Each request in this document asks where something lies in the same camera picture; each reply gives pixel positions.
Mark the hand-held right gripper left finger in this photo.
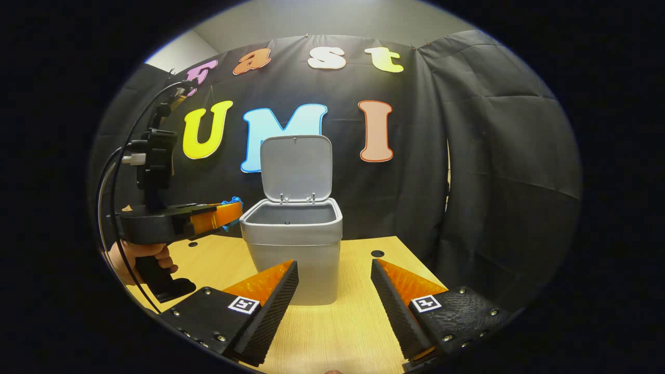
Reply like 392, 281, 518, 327
158, 260, 300, 367

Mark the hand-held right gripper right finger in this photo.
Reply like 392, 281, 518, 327
370, 259, 512, 364

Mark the blue paper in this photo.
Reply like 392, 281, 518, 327
221, 196, 244, 232

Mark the grey desktop garbage bin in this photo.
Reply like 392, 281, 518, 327
240, 135, 343, 306

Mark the wooden desktop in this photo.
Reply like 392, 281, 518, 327
125, 235, 450, 374

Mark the black backdrop cloth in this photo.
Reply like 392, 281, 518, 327
88, 29, 582, 312

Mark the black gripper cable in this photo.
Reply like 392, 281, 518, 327
96, 81, 198, 315

